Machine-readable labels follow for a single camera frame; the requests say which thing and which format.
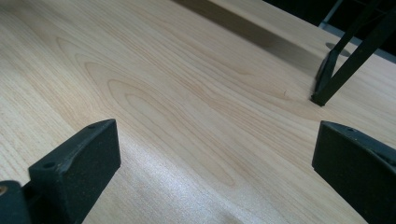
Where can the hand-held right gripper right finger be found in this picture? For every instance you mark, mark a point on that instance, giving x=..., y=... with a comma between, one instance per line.
x=351, y=168

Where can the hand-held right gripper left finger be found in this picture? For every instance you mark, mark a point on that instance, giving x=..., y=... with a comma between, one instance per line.
x=77, y=168

